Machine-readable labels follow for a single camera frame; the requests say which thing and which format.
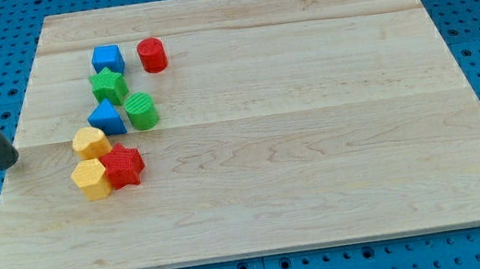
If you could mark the green star block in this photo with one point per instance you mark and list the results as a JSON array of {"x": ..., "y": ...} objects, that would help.
[{"x": 109, "y": 85}]

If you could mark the red star block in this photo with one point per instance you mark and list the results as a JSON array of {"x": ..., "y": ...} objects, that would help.
[{"x": 123, "y": 166}]

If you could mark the yellow heart block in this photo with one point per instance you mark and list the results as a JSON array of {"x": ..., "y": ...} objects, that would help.
[{"x": 90, "y": 142}]

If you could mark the blue triangle block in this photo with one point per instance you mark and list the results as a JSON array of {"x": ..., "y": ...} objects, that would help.
[{"x": 106, "y": 118}]

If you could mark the yellow hexagon block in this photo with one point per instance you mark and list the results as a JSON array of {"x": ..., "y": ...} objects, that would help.
[{"x": 90, "y": 176}]

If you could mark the blue cube block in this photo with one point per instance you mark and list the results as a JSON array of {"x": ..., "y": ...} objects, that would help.
[{"x": 108, "y": 56}]

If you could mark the green cylinder block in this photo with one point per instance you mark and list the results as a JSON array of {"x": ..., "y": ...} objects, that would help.
[{"x": 141, "y": 111}]

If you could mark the red cylinder block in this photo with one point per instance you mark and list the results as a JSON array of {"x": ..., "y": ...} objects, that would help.
[{"x": 152, "y": 55}]

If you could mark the wooden board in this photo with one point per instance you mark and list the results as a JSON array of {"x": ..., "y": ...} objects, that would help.
[{"x": 285, "y": 125}]

